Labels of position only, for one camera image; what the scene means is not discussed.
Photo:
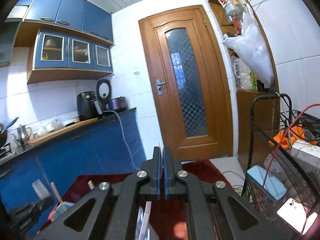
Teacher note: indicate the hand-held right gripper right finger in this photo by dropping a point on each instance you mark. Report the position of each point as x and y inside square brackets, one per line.
[167, 175]

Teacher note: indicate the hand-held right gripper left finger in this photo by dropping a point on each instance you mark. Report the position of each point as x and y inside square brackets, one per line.
[157, 175]

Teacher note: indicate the red orange floral blanket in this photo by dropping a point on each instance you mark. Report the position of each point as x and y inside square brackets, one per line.
[200, 170]

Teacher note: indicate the gas stove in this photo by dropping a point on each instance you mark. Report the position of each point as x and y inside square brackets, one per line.
[5, 151]

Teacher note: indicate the blue kitchen base cabinets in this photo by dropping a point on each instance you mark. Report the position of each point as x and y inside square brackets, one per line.
[75, 160]

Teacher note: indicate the metal kettle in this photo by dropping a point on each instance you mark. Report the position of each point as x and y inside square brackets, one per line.
[22, 135]

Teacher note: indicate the metal wok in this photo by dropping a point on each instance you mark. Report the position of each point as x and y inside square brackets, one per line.
[3, 137]

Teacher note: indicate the dark red slow cooker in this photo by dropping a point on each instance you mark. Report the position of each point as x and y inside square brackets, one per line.
[118, 103]

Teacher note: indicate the wooden cutting board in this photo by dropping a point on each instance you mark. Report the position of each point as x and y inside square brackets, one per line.
[57, 131]

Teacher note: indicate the black air fryer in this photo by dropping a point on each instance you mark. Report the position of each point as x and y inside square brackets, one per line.
[86, 106]

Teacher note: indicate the light blue plastic box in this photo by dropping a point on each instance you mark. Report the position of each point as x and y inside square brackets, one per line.
[266, 182]

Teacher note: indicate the wooden shelf unit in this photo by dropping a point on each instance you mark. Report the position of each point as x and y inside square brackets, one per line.
[250, 120]

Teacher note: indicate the black rice cooker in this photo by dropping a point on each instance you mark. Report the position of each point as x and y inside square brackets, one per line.
[103, 90]

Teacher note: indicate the wooden door with glass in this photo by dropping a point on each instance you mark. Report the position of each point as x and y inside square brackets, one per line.
[150, 55]

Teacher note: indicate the orange item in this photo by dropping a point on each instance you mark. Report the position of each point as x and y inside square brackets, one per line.
[282, 137]

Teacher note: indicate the smartphone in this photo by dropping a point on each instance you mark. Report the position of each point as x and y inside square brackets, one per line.
[295, 213]

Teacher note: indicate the white plastic bag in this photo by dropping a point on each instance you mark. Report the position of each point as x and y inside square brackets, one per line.
[252, 52]

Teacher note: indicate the blue glass-door cabinet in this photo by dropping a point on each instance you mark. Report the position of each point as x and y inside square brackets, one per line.
[66, 48]

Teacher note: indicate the grey range hood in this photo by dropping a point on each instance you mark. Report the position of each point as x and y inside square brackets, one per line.
[6, 42]

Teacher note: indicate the white red cup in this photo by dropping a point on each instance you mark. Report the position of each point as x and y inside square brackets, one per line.
[222, 1]

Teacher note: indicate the white wall switch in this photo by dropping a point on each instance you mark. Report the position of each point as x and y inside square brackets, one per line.
[136, 70]

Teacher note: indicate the blue wall cabinet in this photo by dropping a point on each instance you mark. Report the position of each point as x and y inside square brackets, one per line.
[72, 7]

